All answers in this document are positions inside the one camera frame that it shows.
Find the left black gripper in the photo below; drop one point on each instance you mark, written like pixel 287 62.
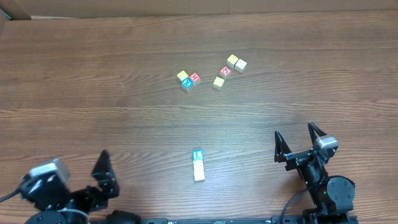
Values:
pixel 94 191

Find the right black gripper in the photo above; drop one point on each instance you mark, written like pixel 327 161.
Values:
pixel 300 157

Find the plain wood block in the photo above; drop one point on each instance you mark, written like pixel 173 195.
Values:
pixel 198 165
pixel 240 65

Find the blue L block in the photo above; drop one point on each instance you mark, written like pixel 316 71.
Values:
pixel 198 155

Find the wood block red bone face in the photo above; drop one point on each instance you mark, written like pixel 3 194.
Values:
pixel 199 175

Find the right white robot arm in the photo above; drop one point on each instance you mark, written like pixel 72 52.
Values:
pixel 332 196

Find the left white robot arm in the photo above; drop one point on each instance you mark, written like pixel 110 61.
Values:
pixel 62 214

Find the yellow C block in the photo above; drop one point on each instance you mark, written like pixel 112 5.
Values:
pixel 218 83

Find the red O block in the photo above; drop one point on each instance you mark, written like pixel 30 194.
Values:
pixel 225 72

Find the yellow block top right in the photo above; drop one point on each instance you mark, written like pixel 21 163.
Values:
pixel 232 60

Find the red M block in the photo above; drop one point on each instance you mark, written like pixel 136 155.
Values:
pixel 195 78

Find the blue X block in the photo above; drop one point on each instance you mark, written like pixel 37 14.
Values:
pixel 187 84

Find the yellow block left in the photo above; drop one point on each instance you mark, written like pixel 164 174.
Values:
pixel 181 76

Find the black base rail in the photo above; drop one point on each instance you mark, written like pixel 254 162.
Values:
pixel 217 221

